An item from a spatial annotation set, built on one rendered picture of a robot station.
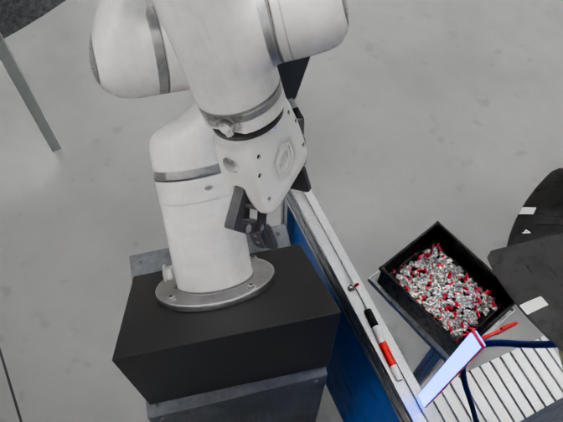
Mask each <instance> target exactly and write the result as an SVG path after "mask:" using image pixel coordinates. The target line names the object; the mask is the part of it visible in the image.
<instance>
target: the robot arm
mask: <svg viewBox="0 0 563 422"><path fill-rule="evenodd" d="M152 3H153V5H152V6H148V5H147V4H146V1H145V0H99V2H98V6H97V9H96V14H95V17H94V21H93V24H92V28H91V32H90V37H89V58H90V67H91V70H92V73H93V75H94V76H95V77H94V79H95V80H96V82H98V84H99V85H100V86H101V87H102V89H104V90H105V91H106V92H108V93H109V94H111V95H114V96H118V97H121V98H127V99H135V98H143V97H148V96H154V95H163V94H168V93H173V92H179V91H184V90H191V92H192V94H193V96H194V102H193V104H192V105H191V106H190V107H189V108H188V109H187V110H186V111H185V112H184V113H182V114H181V115H179V116H177V117H176V118H174V119H173V120H171V121H170V122H168V123H167V124H165V125H164V126H162V127H160V128H159V129H158V130H156V131H155V132H154V133H153V134H152V136H151V137H150V140H149V144H148V147H149V156H150V161H151V165H152V173H153V177H154V181H155V185H156V189H157V193H158V201H159V204H160V209H161V213H162V216H163V224H164V228H165V232H166V236H167V240H168V248H169V251H170V255H171V260H172V265H170V266H166V265H163V280H162V281H161V282H160V283H159V284H158V286H157V287H156V290H155V295H156V298H157V302H158V304H159V305H161V306H163V307H164V308H167V309H169V310H172V311H185V312H196V311H212V310H217V309H221V308H225V307H228V306H234V305H237V304H239V303H241V302H244V301H248V300H250V299H252V298H254V297H255V296H258V295H260V294H261V293H262V292H263V291H265V290H267V289H268V288H269V287H270V286H271V285H272V283H273V281H274V280H275V277H276V275H275V270H274V267H273V265H272V264H271V263H269V262H268V261H266V260H262V259H258V258H257V257H256V256H255V255H252V256H251V257H250V253H249V249H248V244H247V238H246V235H247V234H248V235H249V236H250V238H251V241H252V243H253V244H254V245H255V246H256V247H258V248H262V249H265V248H268V249H271V250H276V248H277V246H278V245H277V242H276V238H275V235H274V234H273V231H272V229H271V226H270V225H269V224H266V216H267V214H270V213H272V212H273V211H274V210H276V208H277V207H278V206H279V205H280V203H281V202H282V200H283V199H284V197H285V196H286V194H287V192H288V190H289V189H295V190H298V191H303V192H309V191H310V190H311V188H312V187H311V183H310V181H309V177H308V175H307V169H306V167H304V165H305V164H306V161H307V148H306V144H305V143H306V140H305V137H303V135H304V120H303V119H299V118H296V116H295V114H294V112H293V110H292V107H291V105H290V104H289V102H288V100H287V98H286V96H285V92H284V89H283V86H282V81H281V78H280V75H279V72H278V68H277V66H278V65H279V64H282V63H285V62H289V61H293V60H296V59H302V58H306V57H309V56H313V55H316V54H321V53H324V52H327V51H329V50H331V49H334V48H336V47H337V46H339V45H340V44H341V43H342V42H343V41H344V39H345V37H346V35H347V32H348V29H349V11H348V5H347V0H152ZM250 208H251V209H254V210H258V211H257V219H251V218H250Z"/></svg>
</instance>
